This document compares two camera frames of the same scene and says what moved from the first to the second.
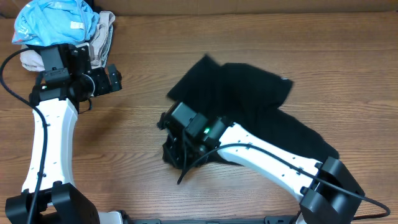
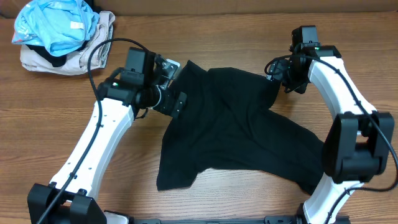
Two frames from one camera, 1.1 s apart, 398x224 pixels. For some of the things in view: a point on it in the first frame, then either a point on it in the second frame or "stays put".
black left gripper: x=106 y=80 to x=178 y=105
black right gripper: x=170 y=144 to x=277 y=72
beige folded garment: x=32 y=57 stays put
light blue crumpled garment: x=53 y=22 stays put
